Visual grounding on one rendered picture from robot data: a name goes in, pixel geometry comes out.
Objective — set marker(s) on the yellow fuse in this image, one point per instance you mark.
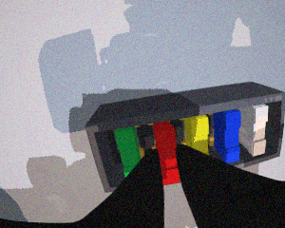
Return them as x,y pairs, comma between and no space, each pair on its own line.
196,132

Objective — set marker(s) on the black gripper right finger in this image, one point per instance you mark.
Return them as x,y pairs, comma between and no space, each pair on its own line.
224,196

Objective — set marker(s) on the dark grey fuse block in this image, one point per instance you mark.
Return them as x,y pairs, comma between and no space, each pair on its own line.
245,119

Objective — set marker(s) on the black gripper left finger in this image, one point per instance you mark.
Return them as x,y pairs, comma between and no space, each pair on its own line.
137,203

